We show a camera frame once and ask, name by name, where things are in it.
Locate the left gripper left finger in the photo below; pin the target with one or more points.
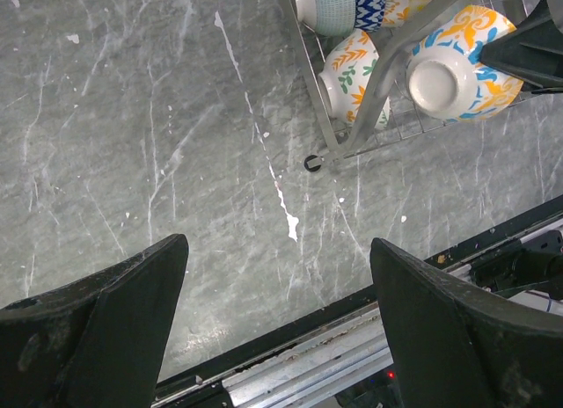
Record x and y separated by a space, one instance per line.
98 341

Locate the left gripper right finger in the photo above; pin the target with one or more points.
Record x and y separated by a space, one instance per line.
455 345

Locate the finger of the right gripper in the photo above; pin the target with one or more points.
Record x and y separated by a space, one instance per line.
531 53

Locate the blue orange floral bowl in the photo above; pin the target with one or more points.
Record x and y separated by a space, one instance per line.
444 76

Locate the orange flower green bowl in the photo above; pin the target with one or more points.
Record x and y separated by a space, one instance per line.
395 12

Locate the orange leaf pattern bowl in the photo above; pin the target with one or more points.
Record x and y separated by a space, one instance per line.
343 80

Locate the teal dotted grey bowl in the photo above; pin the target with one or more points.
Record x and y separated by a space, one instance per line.
326 17

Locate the steel dish rack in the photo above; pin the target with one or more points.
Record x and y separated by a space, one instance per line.
310 52

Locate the aluminium rail frame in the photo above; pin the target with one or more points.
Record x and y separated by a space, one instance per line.
334 352

